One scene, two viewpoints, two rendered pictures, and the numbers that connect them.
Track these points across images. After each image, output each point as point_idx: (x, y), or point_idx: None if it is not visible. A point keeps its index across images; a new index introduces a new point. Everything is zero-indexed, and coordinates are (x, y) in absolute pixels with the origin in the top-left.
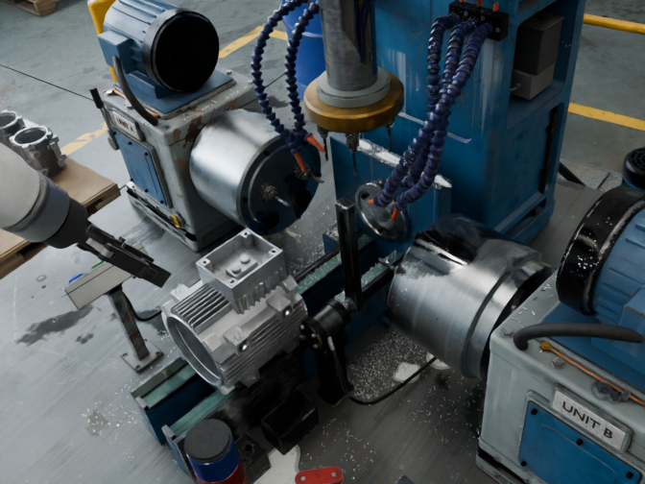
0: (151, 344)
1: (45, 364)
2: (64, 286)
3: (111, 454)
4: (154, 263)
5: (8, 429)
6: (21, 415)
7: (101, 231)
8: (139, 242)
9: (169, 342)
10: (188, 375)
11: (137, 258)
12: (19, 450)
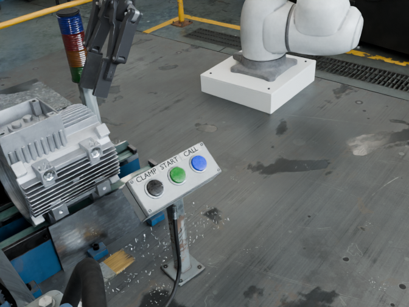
0: (173, 276)
1: (285, 265)
2: None
3: (195, 195)
4: (84, 64)
5: (289, 212)
6: (283, 222)
7: (103, 7)
8: (128, 181)
9: (155, 281)
10: (117, 182)
11: (87, 35)
12: (269, 199)
